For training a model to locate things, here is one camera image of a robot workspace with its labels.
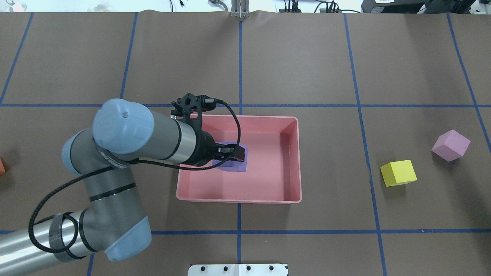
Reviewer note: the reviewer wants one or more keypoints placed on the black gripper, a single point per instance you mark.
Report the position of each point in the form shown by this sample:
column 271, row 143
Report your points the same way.
column 204, row 150

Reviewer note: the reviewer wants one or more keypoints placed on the purple foam block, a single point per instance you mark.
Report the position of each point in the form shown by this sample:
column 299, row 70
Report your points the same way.
column 231, row 166

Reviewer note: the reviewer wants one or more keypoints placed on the pink foam block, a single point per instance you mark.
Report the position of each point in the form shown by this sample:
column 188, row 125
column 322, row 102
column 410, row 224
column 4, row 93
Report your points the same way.
column 451, row 146

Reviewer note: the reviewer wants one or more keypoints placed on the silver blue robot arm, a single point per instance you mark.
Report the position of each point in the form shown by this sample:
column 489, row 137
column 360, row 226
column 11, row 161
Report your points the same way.
column 123, row 134

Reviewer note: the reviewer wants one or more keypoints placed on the pink plastic bin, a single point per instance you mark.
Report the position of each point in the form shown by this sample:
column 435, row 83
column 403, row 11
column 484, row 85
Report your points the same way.
column 268, row 171

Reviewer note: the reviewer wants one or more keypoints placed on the yellow foam block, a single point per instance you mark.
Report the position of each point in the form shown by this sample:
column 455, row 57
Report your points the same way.
column 398, row 173

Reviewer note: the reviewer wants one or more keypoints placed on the orange foam block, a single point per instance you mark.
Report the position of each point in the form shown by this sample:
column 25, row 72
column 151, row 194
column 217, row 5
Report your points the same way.
column 2, row 168

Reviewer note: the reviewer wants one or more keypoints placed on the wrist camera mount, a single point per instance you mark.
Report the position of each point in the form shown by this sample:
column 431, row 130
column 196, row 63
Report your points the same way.
column 190, row 108

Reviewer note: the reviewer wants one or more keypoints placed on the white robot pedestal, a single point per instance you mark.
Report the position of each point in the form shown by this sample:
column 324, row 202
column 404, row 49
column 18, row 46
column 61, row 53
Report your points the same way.
column 273, row 269

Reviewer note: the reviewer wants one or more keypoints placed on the aluminium frame post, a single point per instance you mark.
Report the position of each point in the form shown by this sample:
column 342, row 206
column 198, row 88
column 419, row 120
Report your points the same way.
column 240, row 9

